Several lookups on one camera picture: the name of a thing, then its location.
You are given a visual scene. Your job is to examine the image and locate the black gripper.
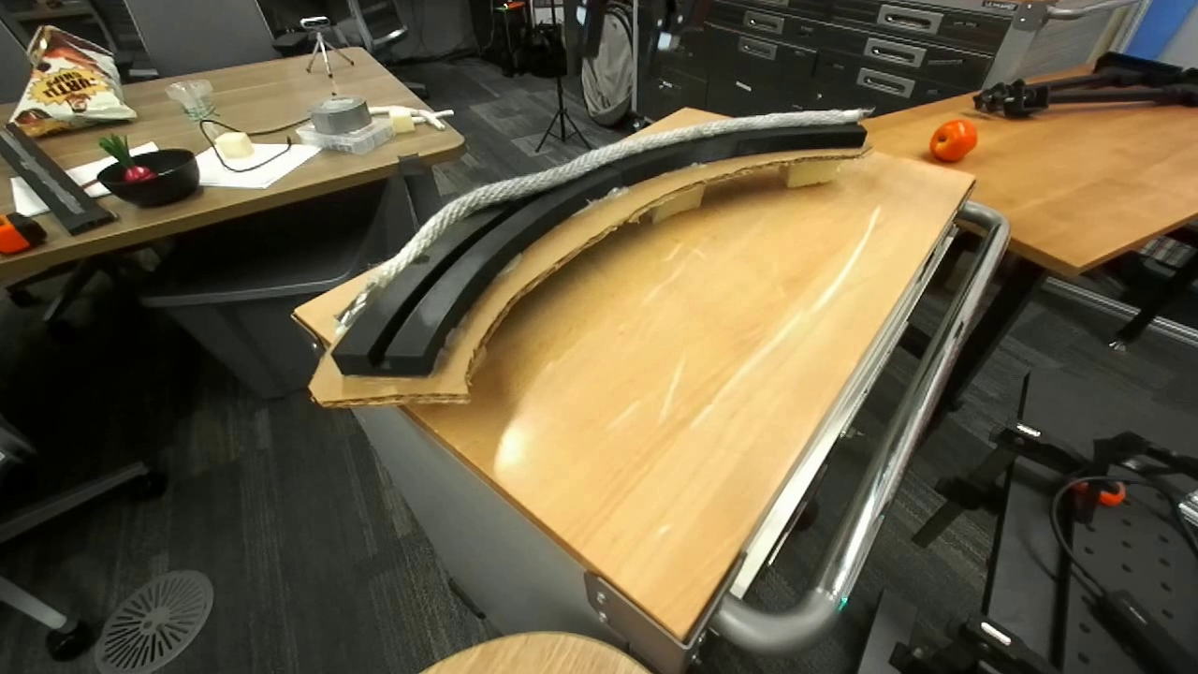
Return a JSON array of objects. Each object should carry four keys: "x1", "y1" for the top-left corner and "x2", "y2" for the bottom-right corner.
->
[{"x1": 631, "y1": 0, "x2": 704, "y2": 119}]

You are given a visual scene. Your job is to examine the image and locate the black curved grooved board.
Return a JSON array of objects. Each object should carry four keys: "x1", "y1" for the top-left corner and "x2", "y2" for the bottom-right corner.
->
[{"x1": 331, "y1": 117, "x2": 871, "y2": 381}]

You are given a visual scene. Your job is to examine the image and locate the blue board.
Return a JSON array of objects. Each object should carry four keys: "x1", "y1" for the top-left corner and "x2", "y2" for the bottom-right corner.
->
[{"x1": 1128, "y1": 0, "x2": 1198, "y2": 67}]

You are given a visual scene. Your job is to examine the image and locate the black tripod stand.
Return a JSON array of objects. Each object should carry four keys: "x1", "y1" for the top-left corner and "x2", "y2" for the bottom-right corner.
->
[{"x1": 530, "y1": 0, "x2": 599, "y2": 157}]

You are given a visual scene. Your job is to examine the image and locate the dark drawer cabinet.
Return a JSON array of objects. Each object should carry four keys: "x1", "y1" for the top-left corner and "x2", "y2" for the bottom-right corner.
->
[{"x1": 701, "y1": 0, "x2": 1041, "y2": 126}]

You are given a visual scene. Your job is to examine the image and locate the orange fruit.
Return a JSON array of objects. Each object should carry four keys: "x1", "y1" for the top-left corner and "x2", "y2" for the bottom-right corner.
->
[{"x1": 926, "y1": 117, "x2": 981, "y2": 166}]

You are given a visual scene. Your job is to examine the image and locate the grey tape roll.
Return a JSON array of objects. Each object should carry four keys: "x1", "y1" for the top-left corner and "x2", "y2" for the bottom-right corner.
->
[{"x1": 308, "y1": 93, "x2": 373, "y2": 142}]

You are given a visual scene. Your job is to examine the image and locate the small tabletop tripod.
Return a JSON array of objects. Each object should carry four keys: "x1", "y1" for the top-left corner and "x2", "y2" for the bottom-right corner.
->
[{"x1": 297, "y1": 10, "x2": 354, "y2": 81}]

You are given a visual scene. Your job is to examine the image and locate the black folded tripod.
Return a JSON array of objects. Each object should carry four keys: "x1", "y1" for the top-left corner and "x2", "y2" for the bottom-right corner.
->
[{"x1": 971, "y1": 47, "x2": 1198, "y2": 124}]

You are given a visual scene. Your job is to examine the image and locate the white paper sheet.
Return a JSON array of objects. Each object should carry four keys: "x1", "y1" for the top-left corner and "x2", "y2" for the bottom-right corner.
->
[{"x1": 190, "y1": 132, "x2": 331, "y2": 194}]

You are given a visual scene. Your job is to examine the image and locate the wooden desk black legs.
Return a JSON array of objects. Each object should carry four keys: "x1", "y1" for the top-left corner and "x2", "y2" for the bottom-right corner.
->
[{"x1": 866, "y1": 59, "x2": 1198, "y2": 360}]

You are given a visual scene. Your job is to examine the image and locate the cream round object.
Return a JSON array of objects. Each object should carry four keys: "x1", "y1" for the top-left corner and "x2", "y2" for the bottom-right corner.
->
[{"x1": 213, "y1": 126, "x2": 258, "y2": 166}]

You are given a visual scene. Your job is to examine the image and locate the grey office chair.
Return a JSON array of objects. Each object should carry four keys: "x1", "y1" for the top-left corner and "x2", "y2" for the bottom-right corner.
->
[{"x1": 125, "y1": 0, "x2": 277, "y2": 76}]

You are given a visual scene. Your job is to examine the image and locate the clear plastic wrap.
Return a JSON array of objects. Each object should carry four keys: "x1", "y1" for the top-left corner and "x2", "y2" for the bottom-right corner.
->
[{"x1": 166, "y1": 76, "x2": 220, "y2": 124}]

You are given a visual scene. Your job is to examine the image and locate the black bowl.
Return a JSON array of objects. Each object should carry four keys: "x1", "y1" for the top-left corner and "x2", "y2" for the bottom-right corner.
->
[{"x1": 95, "y1": 147, "x2": 202, "y2": 209}]

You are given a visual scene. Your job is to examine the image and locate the black floor stand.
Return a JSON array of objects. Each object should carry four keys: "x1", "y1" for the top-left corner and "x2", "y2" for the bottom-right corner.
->
[{"x1": 911, "y1": 370, "x2": 1098, "y2": 674}]

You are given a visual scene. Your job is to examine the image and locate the wood topped metal cart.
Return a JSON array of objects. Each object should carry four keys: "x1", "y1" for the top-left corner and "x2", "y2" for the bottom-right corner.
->
[{"x1": 291, "y1": 106, "x2": 1014, "y2": 674}]

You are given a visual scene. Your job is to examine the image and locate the long wooden office desk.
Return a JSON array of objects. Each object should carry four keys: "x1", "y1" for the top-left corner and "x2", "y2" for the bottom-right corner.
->
[{"x1": 0, "y1": 44, "x2": 468, "y2": 293}]

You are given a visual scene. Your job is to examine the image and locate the red toy vegetable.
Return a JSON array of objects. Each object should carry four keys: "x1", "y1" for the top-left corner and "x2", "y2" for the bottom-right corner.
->
[{"x1": 97, "y1": 126, "x2": 160, "y2": 186}]

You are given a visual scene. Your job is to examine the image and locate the snack chip bag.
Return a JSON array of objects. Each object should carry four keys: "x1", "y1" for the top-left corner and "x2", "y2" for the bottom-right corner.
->
[{"x1": 9, "y1": 20, "x2": 138, "y2": 138}]

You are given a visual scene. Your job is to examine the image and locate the round wooden stool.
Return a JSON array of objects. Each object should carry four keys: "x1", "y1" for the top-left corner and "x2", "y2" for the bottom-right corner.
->
[{"x1": 414, "y1": 626, "x2": 659, "y2": 674}]

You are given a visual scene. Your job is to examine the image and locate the black long flat bar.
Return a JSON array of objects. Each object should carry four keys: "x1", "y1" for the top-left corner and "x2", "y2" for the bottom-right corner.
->
[{"x1": 0, "y1": 119, "x2": 115, "y2": 237}]

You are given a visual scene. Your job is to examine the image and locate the black perforated breadboard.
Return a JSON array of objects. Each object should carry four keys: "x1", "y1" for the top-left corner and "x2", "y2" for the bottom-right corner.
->
[{"x1": 1033, "y1": 491, "x2": 1198, "y2": 674}]

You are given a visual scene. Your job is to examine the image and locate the office chair base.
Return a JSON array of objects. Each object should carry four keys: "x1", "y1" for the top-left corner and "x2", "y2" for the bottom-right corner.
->
[{"x1": 0, "y1": 409, "x2": 173, "y2": 666}]

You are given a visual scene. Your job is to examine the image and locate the grey round floor disc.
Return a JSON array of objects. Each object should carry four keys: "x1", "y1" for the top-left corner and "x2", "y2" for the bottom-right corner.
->
[{"x1": 88, "y1": 564, "x2": 218, "y2": 674}]

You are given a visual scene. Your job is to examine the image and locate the grey desk pedestal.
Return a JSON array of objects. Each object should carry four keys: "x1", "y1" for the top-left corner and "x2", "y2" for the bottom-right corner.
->
[{"x1": 133, "y1": 172, "x2": 427, "y2": 403}]

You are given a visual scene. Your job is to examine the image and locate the chrome cart handle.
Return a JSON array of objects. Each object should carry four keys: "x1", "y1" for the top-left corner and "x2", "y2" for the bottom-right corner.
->
[{"x1": 709, "y1": 201, "x2": 1014, "y2": 657}]

